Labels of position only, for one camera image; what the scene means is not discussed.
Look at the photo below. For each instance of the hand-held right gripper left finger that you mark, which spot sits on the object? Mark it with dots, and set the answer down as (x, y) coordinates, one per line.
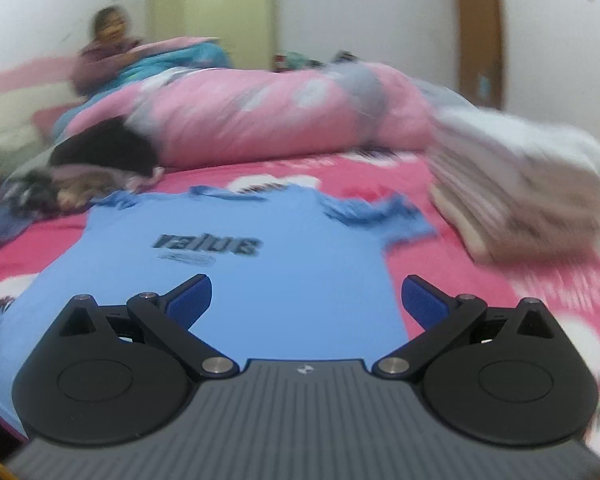
(192, 300)

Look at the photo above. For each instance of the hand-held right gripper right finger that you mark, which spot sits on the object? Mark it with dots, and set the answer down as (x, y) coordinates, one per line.
(422, 302)

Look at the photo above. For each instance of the blue t-shirt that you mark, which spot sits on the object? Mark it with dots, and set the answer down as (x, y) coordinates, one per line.
(290, 270)

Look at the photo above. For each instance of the pink floral blanket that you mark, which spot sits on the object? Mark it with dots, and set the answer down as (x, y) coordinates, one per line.
(480, 300)

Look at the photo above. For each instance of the beige folded cloth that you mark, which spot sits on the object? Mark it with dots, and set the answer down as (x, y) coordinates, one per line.
(460, 230)

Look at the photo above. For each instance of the tan garment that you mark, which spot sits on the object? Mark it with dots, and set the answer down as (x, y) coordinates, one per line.
(75, 195)

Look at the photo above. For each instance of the black garment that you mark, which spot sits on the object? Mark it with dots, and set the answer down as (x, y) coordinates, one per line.
(110, 145)

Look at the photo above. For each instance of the plaid shirt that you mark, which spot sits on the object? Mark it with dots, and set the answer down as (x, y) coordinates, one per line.
(30, 190)

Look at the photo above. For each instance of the blue jeans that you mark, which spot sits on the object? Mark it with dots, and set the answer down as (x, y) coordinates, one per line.
(5, 230)

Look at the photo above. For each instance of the pink grey floral duvet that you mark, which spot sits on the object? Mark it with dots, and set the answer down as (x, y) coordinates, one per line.
(270, 110)

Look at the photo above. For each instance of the teal blanket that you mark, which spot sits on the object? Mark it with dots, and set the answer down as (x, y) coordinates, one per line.
(180, 60)

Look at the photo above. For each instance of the wooden door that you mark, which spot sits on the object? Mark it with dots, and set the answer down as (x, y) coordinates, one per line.
(480, 30)

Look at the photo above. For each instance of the pink bed headboard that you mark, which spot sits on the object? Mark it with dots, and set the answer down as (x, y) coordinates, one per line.
(20, 80)

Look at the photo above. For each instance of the pale yellow wardrobe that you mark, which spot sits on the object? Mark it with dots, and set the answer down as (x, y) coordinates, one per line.
(215, 15)

